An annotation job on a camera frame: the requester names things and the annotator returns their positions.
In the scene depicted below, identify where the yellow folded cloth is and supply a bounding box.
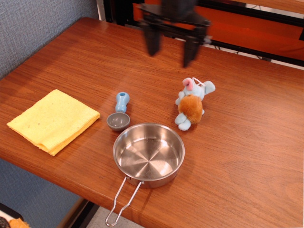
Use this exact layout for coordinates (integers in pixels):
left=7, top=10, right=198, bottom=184
left=7, top=89, right=100, bottom=156

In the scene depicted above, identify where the steel pan with wire handle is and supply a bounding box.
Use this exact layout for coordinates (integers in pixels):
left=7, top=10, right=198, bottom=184
left=105, top=123, right=185, bottom=228

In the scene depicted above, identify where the black metal frame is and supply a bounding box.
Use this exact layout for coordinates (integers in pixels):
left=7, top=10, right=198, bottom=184
left=104, top=0, right=304, bottom=66

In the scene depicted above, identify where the blue and brown plush toy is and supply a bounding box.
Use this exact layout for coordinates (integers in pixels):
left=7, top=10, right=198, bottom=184
left=174, top=77, right=216, bottom=131

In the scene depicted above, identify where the orange fuzzy object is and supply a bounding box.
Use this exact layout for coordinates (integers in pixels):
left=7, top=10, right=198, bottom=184
left=9, top=218, right=30, bottom=228

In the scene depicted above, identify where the blue handled grey spoon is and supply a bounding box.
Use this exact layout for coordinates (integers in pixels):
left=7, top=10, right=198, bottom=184
left=106, top=92, right=131, bottom=132

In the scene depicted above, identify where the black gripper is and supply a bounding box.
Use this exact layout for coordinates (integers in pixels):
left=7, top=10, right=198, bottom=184
left=140, top=0, right=211, bottom=68

